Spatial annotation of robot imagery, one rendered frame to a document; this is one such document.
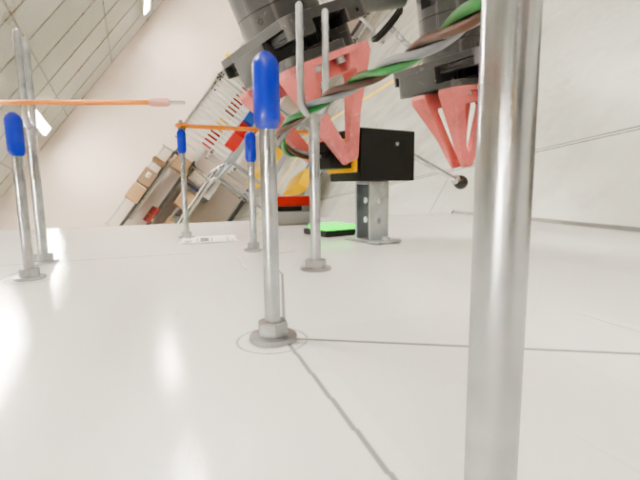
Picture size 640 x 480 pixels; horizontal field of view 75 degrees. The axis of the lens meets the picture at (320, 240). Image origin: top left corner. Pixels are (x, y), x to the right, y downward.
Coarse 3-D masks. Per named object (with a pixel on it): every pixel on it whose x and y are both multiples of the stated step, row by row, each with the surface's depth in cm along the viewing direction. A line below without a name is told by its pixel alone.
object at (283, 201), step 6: (282, 198) 50; (288, 198) 50; (294, 198) 50; (300, 198) 51; (306, 198) 51; (282, 204) 50; (288, 204) 50; (294, 204) 50; (300, 204) 51; (306, 204) 51; (282, 210) 51; (288, 210) 51
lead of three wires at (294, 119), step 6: (294, 114) 23; (300, 114) 23; (288, 120) 24; (294, 120) 24; (300, 120) 24; (282, 126) 25; (288, 126) 25; (276, 132) 26; (282, 132) 26; (288, 132) 26; (276, 138) 27; (282, 138) 26; (276, 144) 27; (282, 144) 28; (288, 150) 30; (294, 150) 30; (300, 150) 31; (306, 150) 31; (294, 156) 31; (300, 156) 31; (306, 156) 31
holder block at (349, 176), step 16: (368, 128) 32; (368, 144) 32; (384, 144) 33; (400, 144) 34; (368, 160) 32; (384, 160) 33; (400, 160) 34; (336, 176) 34; (352, 176) 33; (368, 176) 32; (384, 176) 33; (400, 176) 34
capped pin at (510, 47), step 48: (480, 0) 4; (528, 0) 3; (480, 48) 4; (528, 48) 3; (480, 96) 4; (528, 96) 4; (480, 144) 4; (528, 144) 4; (480, 192) 4; (528, 192) 4; (480, 240) 4; (528, 240) 4; (480, 288) 4; (480, 336) 4; (480, 384) 4; (480, 432) 4
